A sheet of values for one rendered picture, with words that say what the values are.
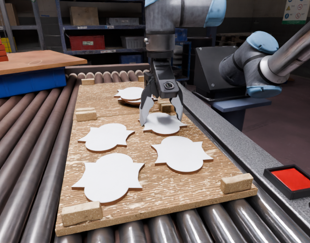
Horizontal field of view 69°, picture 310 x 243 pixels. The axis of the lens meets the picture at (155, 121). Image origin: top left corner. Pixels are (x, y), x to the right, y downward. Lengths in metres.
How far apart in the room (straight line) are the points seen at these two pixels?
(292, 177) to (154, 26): 0.45
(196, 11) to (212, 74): 0.53
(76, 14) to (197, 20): 4.35
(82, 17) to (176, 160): 4.54
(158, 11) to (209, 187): 0.41
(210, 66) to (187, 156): 0.67
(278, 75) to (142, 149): 0.56
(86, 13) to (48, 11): 0.90
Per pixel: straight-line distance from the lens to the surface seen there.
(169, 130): 0.60
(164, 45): 0.59
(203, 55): 1.13
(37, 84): 1.14
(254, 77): 0.92
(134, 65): 1.48
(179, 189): 0.43
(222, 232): 0.41
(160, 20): 0.58
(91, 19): 4.93
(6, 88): 1.11
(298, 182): 0.53
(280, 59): 0.85
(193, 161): 0.49
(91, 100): 0.89
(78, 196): 0.44
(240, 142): 0.65
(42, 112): 0.89
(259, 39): 0.99
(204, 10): 0.60
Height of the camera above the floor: 1.22
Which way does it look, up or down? 25 degrees down
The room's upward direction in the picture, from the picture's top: straight up
